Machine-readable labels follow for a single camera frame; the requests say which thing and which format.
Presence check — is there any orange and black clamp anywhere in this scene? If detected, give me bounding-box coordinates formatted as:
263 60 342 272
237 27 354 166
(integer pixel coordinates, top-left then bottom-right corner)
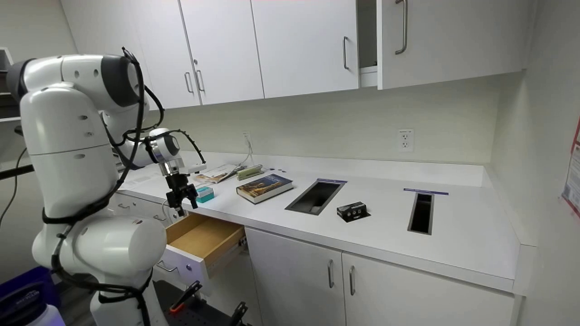
169 280 203 314

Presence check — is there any long purple label strip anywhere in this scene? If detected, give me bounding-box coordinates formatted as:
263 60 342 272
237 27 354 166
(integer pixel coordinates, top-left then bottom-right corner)
403 187 450 196

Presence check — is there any base cabinet door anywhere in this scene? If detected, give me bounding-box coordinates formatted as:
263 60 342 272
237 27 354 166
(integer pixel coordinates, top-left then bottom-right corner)
244 226 347 326
341 252 518 326

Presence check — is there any wide counter chute opening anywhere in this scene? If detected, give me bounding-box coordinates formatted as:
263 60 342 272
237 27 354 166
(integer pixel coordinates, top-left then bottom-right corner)
284 178 348 216

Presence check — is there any small black box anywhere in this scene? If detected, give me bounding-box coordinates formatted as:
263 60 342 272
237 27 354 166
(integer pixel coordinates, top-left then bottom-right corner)
336 201 369 223

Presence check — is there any printed brochure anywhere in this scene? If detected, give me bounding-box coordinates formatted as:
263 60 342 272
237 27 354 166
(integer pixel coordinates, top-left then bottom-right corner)
194 163 246 184

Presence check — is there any white cable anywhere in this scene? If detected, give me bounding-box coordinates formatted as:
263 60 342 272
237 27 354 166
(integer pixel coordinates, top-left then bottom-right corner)
237 136 254 169

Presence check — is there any black cable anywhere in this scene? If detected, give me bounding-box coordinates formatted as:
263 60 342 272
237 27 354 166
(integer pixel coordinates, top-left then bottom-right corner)
0 147 29 228

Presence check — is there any wall poster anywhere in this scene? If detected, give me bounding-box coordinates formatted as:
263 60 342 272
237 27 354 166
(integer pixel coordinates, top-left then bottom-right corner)
561 117 580 219

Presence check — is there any narrow counter chute opening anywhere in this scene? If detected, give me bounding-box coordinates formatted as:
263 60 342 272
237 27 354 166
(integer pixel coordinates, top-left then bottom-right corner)
406 192 436 236

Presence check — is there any green stapler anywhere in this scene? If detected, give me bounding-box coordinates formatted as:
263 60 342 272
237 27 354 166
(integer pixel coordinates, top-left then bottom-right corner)
236 164 265 181

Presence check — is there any white jug with dark cap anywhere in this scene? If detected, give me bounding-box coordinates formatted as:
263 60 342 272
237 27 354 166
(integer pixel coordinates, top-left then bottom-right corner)
0 283 67 326

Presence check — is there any open wooden drawer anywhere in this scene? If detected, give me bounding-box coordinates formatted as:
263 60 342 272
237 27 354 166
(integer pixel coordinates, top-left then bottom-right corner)
153 212 248 296

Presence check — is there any shelf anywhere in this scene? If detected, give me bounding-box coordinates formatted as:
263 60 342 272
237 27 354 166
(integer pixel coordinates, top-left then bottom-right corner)
0 47 21 124

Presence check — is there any white wall cabinet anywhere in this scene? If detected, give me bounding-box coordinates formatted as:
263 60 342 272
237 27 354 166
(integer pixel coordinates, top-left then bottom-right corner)
60 0 536 110

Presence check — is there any wall cabinet door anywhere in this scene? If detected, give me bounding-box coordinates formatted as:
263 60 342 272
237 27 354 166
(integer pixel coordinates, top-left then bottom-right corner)
377 0 536 91
250 0 361 99
179 0 265 106
60 0 201 110

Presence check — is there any hardcover book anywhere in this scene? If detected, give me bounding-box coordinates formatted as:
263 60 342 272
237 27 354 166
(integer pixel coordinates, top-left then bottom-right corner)
236 173 294 205

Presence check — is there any blue bin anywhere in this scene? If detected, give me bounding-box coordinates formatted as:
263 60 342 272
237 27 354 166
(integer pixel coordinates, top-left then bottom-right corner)
0 266 60 313

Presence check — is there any white paper sheet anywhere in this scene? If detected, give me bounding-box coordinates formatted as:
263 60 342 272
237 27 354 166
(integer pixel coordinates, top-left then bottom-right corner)
121 170 163 192

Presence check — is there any black rod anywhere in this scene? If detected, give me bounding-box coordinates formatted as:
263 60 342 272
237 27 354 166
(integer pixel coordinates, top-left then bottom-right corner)
0 164 35 181

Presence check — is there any closed white drawer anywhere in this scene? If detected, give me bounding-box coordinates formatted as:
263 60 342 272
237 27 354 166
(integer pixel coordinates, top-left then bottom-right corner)
150 203 182 227
109 193 169 222

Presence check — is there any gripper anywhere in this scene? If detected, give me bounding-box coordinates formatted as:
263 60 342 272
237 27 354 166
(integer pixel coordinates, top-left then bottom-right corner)
164 173 200 218

